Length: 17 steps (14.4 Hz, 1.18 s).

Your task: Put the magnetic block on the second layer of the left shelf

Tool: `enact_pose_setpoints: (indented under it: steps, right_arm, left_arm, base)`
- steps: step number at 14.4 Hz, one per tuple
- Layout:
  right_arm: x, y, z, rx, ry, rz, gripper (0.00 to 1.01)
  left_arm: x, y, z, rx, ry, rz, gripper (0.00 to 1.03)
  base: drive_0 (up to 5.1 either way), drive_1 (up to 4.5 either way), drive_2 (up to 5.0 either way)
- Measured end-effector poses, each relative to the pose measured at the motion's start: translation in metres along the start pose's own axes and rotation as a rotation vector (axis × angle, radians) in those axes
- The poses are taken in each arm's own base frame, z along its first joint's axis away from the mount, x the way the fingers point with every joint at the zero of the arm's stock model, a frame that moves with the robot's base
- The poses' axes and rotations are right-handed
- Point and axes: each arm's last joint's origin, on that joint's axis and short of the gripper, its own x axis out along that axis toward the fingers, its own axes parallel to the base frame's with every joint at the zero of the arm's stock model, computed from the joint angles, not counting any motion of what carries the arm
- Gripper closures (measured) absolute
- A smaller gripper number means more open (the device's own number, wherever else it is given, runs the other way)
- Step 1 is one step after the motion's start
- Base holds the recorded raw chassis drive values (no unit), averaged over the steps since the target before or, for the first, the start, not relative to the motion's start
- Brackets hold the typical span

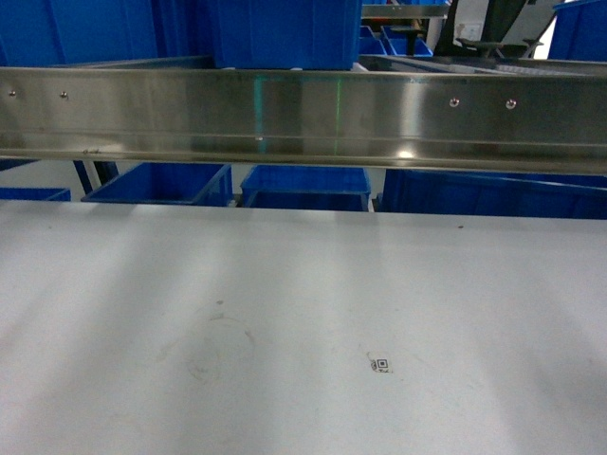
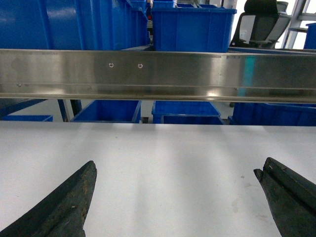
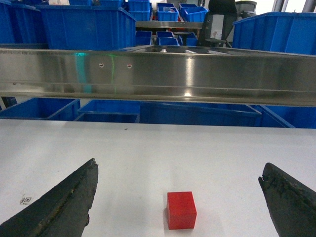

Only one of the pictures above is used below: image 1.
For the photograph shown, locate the QR code sticker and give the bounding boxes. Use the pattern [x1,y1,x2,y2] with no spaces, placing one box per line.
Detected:
[367,351,394,373]

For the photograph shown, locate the distant blue bins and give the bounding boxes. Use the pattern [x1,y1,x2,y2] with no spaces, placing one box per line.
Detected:
[359,26,433,57]

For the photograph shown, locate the large blue bin upper left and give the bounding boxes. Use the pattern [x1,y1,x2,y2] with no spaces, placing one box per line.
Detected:
[0,0,215,67]

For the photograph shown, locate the blue bin far left edge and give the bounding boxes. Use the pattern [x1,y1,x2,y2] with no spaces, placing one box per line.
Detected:
[0,187,71,202]

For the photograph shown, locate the blue bin upper right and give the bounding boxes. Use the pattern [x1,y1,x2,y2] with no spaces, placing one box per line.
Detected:
[548,0,606,63]

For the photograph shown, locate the blue bin below rail centre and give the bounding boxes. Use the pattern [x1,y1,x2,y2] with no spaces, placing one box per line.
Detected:
[241,165,371,211]

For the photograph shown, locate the blue bin below rail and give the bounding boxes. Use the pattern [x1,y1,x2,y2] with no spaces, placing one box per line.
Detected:
[82,163,233,207]
[241,165,371,211]
[378,170,606,220]

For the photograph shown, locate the blue bin below rail right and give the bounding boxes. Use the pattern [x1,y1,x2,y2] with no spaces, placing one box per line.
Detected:
[378,170,606,220]

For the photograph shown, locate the blue bin below rail left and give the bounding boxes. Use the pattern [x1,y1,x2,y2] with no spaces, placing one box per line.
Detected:
[82,163,233,207]

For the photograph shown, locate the blue bin on rail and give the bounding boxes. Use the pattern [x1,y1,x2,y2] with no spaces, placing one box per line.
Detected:
[207,1,362,70]

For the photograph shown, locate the stainless steel shelf rail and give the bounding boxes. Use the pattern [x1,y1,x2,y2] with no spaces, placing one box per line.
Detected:
[1,68,606,174]

